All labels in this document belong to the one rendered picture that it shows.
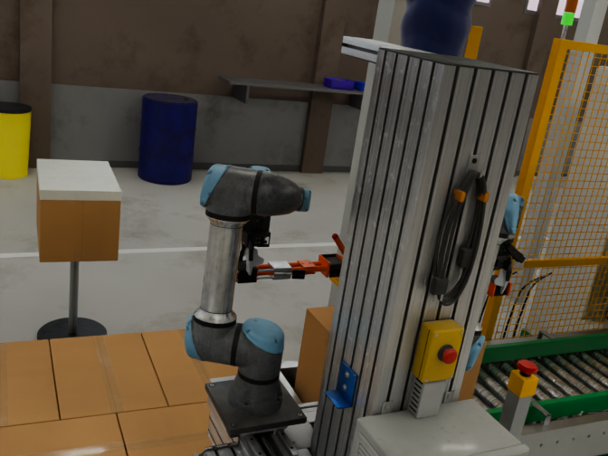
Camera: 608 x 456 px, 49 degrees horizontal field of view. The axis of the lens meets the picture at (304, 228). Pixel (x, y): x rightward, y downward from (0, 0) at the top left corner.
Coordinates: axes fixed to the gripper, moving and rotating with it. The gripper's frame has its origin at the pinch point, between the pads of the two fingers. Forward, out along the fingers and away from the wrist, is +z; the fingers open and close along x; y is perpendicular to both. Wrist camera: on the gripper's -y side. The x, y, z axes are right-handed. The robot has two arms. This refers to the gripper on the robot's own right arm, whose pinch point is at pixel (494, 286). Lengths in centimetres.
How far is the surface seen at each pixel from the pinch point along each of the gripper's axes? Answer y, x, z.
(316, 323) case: 54, -33, 29
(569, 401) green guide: -57, 5, 56
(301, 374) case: 53, -37, 54
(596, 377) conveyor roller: -105, -19, 66
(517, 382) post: 7.3, 28.5, 22.4
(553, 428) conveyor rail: -39, 14, 60
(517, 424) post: 3.8, 30.8, 38.7
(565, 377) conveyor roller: -88, -23, 66
